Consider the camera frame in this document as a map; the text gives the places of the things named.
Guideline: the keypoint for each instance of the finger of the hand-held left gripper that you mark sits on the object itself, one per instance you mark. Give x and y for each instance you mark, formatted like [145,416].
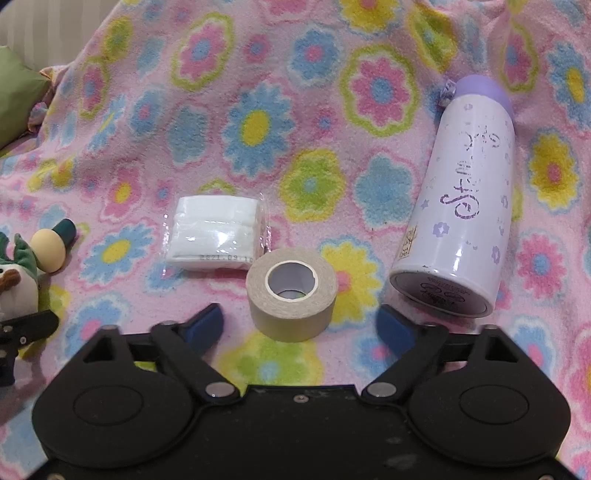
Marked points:
[32,325]

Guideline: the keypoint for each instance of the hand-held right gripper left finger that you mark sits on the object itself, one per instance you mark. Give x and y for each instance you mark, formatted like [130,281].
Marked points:
[205,325]

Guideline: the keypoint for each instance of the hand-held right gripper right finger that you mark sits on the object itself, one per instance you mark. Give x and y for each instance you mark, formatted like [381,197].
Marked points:
[392,325]

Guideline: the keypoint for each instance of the plush doll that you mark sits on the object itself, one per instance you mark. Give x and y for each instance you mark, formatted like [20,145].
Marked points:
[18,295]

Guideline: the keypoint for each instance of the beige tape roll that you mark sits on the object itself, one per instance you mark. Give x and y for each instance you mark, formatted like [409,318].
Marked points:
[295,318]

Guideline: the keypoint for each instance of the beige wooden egg toy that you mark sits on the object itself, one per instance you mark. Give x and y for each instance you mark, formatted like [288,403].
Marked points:
[48,251]

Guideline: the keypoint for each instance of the white cotton pad packet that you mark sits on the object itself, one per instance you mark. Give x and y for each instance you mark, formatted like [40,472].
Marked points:
[207,230]

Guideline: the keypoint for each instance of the white and purple bottle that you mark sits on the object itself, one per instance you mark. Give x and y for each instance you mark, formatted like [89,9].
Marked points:
[461,207]

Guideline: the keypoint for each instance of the pink floral fleece blanket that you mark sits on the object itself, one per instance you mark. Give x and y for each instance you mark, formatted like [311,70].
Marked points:
[323,138]

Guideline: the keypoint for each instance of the green printed pillow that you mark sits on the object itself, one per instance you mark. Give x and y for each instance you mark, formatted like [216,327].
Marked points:
[18,92]

